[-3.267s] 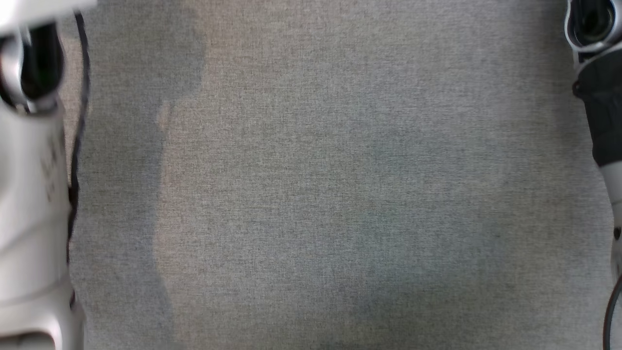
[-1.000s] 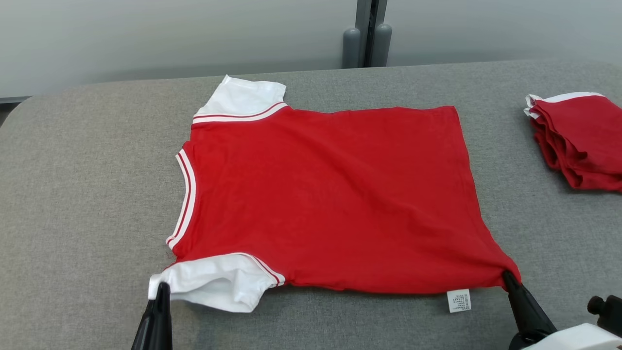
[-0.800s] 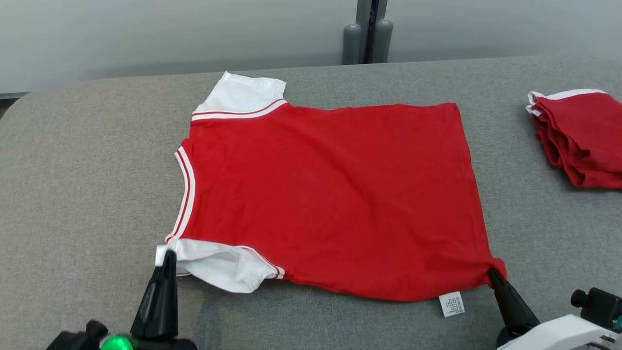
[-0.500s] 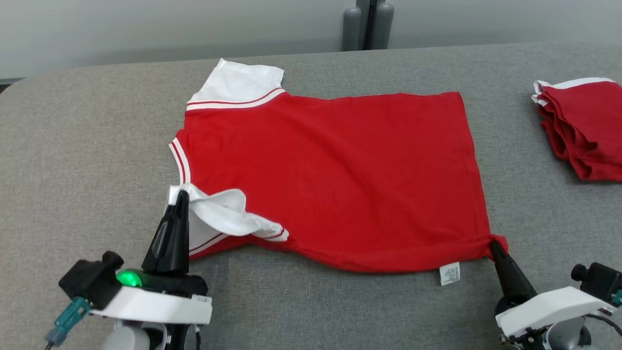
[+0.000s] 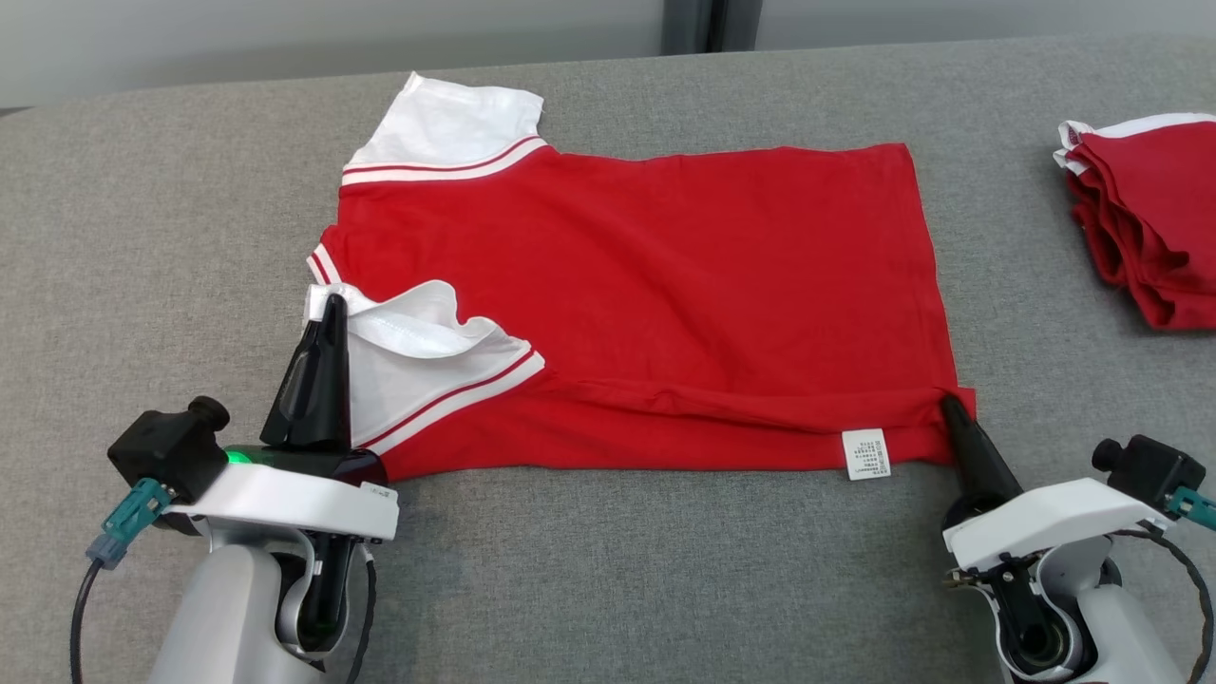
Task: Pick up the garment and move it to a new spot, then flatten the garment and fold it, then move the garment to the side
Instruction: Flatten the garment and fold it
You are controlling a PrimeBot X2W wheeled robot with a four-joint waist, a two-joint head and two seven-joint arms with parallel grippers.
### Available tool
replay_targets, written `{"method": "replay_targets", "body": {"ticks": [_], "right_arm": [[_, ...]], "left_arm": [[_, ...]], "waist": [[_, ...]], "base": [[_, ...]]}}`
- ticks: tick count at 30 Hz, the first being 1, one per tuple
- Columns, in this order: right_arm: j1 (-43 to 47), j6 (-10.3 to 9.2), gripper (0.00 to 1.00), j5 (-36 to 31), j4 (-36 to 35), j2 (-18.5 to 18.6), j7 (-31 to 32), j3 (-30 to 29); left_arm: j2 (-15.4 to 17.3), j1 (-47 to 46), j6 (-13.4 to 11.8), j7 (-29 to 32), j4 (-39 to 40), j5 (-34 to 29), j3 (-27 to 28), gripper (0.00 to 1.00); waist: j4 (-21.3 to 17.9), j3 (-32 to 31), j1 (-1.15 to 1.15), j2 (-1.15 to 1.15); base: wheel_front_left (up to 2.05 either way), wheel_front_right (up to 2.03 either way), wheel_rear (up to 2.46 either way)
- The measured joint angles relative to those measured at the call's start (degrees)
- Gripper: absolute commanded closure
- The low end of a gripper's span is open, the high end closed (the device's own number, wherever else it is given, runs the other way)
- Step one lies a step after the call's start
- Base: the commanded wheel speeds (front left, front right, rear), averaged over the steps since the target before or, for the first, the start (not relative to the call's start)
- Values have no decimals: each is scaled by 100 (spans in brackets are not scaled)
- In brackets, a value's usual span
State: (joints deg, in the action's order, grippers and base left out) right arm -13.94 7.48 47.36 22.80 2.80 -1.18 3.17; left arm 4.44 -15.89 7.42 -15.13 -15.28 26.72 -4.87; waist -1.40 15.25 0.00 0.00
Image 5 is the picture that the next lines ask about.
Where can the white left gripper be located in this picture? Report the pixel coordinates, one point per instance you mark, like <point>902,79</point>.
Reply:
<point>285,503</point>

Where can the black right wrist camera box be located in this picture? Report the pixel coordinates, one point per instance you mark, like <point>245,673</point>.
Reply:
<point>1149,470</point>

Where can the red shorts with white trim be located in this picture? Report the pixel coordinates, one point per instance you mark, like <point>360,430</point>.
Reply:
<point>1149,218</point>

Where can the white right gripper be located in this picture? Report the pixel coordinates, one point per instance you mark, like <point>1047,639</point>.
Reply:
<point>1045,522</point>

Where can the red t-shirt with white sleeves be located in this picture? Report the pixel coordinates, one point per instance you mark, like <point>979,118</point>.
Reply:
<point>665,285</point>

